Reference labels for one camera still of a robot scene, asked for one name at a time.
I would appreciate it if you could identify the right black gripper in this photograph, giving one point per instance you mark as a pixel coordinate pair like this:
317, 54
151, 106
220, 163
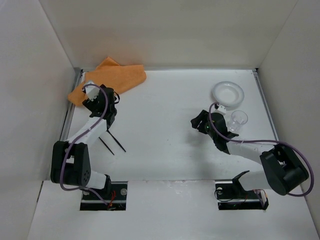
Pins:
200, 122

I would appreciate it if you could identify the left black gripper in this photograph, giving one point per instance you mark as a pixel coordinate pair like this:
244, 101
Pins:
110, 122

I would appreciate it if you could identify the black plastic knife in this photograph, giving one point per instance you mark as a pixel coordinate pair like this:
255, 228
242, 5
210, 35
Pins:
114, 138

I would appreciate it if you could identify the black plastic fork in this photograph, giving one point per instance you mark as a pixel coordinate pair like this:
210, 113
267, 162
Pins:
104, 143

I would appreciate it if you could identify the orange cloth placemat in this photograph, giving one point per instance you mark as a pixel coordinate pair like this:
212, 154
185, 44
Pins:
112, 75

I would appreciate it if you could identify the clear plastic cup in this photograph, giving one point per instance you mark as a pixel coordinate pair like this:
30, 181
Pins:
237, 120

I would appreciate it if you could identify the white round plate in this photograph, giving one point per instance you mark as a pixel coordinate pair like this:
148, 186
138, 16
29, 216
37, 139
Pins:
228, 93

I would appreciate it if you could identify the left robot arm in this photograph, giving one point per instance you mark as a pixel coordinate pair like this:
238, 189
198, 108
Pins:
70, 163

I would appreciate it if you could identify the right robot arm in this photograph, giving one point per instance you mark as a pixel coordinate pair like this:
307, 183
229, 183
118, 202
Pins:
283, 166

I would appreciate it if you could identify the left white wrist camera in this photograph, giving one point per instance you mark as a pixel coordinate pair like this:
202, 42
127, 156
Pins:
91, 90

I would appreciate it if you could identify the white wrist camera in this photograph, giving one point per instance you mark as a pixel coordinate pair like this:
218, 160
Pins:
91, 90
220, 109

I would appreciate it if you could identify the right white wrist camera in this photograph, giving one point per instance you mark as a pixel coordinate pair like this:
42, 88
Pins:
220, 109

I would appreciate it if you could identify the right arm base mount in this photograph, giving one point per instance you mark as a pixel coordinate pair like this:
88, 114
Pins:
232, 197

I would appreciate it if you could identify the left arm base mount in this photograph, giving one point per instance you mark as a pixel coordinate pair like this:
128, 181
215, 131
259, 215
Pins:
113, 200

